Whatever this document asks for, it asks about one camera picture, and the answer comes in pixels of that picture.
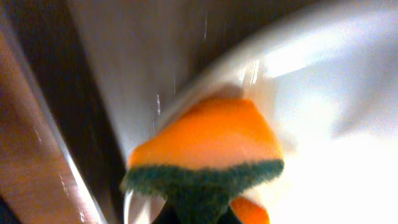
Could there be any white plate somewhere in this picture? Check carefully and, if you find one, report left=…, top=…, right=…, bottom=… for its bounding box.
left=124, top=1, right=397, bottom=223

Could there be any orange green sponge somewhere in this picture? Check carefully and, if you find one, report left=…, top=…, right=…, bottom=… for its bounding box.
left=121, top=98, right=284, bottom=223

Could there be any brown serving tray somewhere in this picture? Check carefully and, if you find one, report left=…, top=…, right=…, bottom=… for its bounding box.
left=6, top=0, right=321, bottom=224

